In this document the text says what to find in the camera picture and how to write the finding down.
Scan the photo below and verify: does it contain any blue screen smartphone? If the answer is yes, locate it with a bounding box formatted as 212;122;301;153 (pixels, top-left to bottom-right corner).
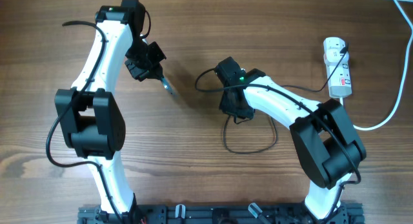
161;76;176;97

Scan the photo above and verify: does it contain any black charging cable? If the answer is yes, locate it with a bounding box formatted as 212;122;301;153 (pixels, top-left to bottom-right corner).
222;43;349;155

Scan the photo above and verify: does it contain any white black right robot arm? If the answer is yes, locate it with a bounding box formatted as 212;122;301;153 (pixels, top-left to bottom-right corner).
213;57;367;221

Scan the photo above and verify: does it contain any white power strip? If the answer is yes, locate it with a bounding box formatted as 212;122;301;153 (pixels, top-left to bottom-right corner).
323;37;352;99

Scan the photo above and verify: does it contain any white USB charger plug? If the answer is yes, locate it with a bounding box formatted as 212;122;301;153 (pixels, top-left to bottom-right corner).
324;46;349;66

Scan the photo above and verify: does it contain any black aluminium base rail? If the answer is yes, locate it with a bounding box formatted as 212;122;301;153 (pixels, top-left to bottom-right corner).
77;202;365;224

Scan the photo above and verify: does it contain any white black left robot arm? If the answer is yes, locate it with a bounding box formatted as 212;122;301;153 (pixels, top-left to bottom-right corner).
45;0;173;223

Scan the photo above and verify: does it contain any white power strip cord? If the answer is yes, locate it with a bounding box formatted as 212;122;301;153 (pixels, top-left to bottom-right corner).
339;0;413;132

